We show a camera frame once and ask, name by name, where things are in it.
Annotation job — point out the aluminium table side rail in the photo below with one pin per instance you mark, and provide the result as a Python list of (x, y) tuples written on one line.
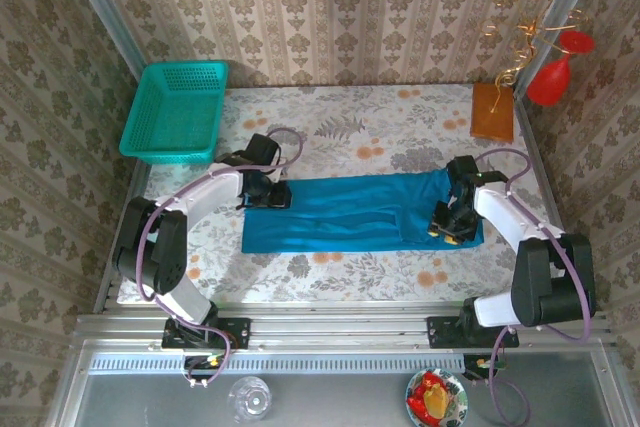
[(539, 152), (131, 184)]

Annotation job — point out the brown wooden block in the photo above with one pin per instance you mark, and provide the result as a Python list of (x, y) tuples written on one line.
[(492, 119)]

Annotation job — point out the floral table mat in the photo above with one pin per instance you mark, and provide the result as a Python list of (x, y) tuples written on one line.
[(350, 277)]

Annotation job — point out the aluminium frame rail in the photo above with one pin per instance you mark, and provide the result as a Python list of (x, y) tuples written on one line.
[(340, 327)]

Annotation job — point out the teal plastic basket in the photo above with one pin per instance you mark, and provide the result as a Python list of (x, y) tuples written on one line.
[(175, 107)]

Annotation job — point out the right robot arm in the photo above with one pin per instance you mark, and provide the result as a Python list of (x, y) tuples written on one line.
[(505, 217)]

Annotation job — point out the clear drinking glass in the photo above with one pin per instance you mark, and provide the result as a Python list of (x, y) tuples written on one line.
[(250, 399)]

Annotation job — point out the red toy food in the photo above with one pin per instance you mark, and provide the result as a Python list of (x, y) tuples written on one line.
[(430, 381)]

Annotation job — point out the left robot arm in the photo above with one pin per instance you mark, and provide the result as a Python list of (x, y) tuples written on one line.
[(210, 192)]

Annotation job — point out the yellow toy food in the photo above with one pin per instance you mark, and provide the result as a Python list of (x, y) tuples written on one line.
[(435, 399)]

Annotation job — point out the patterned bowl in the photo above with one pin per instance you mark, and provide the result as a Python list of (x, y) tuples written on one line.
[(460, 397)]

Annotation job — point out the blue t-shirt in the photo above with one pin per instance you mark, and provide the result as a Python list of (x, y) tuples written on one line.
[(340, 217)]

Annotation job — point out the red plastic wine glass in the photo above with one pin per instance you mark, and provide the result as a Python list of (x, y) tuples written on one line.
[(547, 82)]

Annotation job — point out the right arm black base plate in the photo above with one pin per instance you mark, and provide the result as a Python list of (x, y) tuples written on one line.
[(437, 332)]

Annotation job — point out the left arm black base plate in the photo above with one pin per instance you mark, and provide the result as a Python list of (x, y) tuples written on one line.
[(240, 332)]

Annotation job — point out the black connector box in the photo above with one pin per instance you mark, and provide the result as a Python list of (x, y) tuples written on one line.
[(472, 372), (197, 364)]

